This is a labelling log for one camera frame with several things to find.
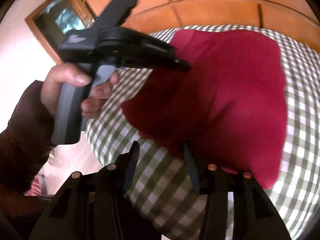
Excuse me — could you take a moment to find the maroon red garment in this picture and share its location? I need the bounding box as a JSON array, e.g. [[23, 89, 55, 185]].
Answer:
[[121, 29, 287, 189]]

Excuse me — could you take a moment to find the left forearm dark sleeve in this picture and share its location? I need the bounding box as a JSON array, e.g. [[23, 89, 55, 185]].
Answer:
[[1, 81, 55, 239]]

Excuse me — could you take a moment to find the person's left hand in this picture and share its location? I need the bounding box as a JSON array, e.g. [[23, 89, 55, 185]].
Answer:
[[40, 63, 120, 119]]

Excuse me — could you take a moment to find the green white checkered bedsheet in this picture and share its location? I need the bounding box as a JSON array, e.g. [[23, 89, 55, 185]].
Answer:
[[86, 25, 319, 239]]

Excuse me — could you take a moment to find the wooden wardrobe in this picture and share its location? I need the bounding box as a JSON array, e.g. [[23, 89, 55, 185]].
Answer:
[[72, 0, 319, 50]]

